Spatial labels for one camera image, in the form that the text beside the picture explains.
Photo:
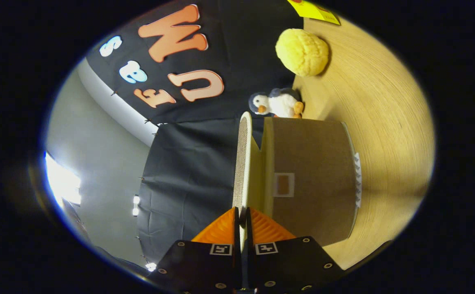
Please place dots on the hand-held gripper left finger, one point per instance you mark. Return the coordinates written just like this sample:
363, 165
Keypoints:
237, 232

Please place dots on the yellow book with red circle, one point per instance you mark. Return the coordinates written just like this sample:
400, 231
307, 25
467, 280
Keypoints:
315, 10

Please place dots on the yellow bun-shaped plush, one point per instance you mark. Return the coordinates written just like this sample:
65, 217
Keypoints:
302, 51

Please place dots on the penguin plush toy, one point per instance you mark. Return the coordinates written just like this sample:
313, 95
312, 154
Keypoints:
280, 104

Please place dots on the brown storage box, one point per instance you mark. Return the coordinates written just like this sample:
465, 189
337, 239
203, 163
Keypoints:
311, 171

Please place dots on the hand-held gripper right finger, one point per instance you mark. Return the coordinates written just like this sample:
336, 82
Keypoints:
249, 232

